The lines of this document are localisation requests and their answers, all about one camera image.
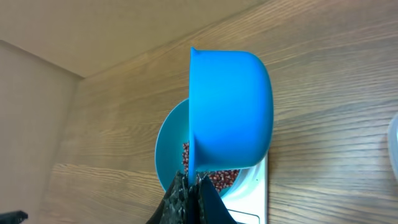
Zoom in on white digital kitchen scale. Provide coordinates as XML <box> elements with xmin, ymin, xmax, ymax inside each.
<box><xmin>221</xmin><ymin>156</ymin><xmax>268</xmax><ymax>224</ymax></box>

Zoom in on teal plastic bowl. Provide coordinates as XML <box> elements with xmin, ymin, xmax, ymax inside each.
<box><xmin>154</xmin><ymin>98</ymin><xmax>242</xmax><ymax>198</ymax></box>

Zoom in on blue plastic scoop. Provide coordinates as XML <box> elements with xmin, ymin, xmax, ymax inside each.
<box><xmin>188</xmin><ymin>48</ymin><xmax>274</xmax><ymax>185</ymax></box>

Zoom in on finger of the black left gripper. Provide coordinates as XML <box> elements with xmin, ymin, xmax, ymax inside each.
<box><xmin>0</xmin><ymin>210</ymin><xmax>28</xmax><ymax>224</ymax></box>

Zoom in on clear plastic food container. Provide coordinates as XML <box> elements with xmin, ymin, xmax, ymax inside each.
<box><xmin>387</xmin><ymin>114</ymin><xmax>398</xmax><ymax>179</ymax></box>

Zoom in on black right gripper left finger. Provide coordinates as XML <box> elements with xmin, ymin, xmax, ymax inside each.
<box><xmin>146</xmin><ymin>171</ymin><xmax>189</xmax><ymax>224</ymax></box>

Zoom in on red beans in bowl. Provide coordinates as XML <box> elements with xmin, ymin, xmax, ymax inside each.
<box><xmin>182</xmin><ymin>142</ymin><xmax>240</xmax><ymax>193</ymax></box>

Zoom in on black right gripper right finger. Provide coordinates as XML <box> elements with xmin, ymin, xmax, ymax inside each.
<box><xmin>194</xmin><ymin>176</ymin><xmax>237</xmax><ymax>224</ymax></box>

